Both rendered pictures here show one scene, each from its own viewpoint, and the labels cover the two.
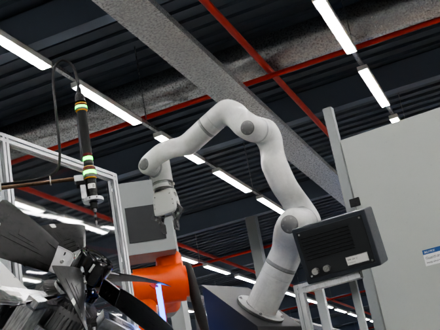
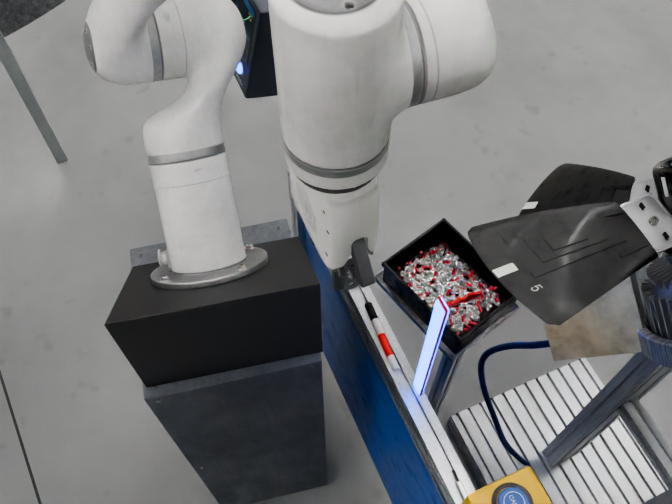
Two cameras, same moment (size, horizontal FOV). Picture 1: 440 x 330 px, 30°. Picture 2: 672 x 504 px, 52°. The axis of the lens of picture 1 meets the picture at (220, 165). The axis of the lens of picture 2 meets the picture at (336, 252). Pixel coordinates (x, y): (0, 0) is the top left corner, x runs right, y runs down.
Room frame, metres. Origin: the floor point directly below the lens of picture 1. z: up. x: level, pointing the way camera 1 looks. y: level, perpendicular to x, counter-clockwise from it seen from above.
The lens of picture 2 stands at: (3.38, 0.48, 2.01)
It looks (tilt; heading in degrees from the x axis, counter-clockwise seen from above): 59 degrees down; 222
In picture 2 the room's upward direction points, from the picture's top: straight up
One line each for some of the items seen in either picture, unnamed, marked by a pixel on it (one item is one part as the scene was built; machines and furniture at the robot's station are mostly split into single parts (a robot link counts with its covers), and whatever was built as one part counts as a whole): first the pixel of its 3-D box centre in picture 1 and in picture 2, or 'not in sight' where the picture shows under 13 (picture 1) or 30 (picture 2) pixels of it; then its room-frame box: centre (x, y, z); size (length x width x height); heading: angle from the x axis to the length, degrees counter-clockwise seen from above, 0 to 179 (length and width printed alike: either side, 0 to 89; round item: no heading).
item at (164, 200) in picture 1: (165, 201); (335, 187); (3.12, 0.24, 1.54); 0.10 x 0.07 x 0.11; 66
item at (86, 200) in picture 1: (88, 188); not in sight; (2.65, 0.45, 1.49); 0.09 x 0.07 x 0.10; 101
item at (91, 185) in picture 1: (86, 146); not in sight; (2.65, 0.44, 1.65); 0.04 x 0.04 x 0.46
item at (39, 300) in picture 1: (36, 300); not in sight; (2.34, 0.59, 1.08); 0.07 x 0.04 x 0.06; 166
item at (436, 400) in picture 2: not in sight; (439, 388); (2.77, 0.27, 0.40); 0.03 x 0.03 x 0.80; 81
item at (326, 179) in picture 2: (164, 186); (334, 138); (3.12, 0.24, 1.60); 0.09 x 0.08 x 0.03; 66
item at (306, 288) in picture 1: (327, 281); not in sight; (2.72, -0.28, 1.04); 0.24 x 0.03 x 0.03; 66
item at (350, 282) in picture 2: (160, 226); (353, 277); (3.13, 0.28, 1.45); 0.03 x 0.03 x 0.07; 66
